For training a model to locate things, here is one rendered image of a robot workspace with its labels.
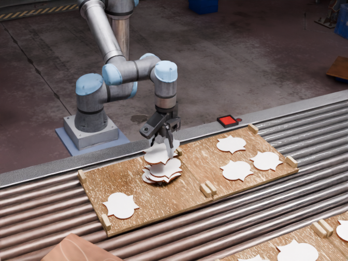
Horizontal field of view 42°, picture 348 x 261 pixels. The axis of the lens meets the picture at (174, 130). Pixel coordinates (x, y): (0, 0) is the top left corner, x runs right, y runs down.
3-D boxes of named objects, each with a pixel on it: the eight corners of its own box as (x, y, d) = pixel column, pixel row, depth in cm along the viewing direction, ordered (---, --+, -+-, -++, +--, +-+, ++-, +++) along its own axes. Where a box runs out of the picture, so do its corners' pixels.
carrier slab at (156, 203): (77, 176, 176) (76, 173, 175) (170, 151, 192) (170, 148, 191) (107, 237, 150) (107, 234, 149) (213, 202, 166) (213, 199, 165)
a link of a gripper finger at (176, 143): (185, 154, 167) (178, 131, 164) (174, 160, 163) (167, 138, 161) (179, 153, 169) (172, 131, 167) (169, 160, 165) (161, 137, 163)
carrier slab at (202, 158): (170, 150, 192) (170, 148, 191) (248, 129, 209) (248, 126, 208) (213, 201, 167) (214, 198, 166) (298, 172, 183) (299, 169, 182)
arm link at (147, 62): (128, 54, 159) (140, 67, 151) (157, 50, 164) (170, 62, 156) (128, 74, 164) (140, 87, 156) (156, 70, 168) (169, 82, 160)
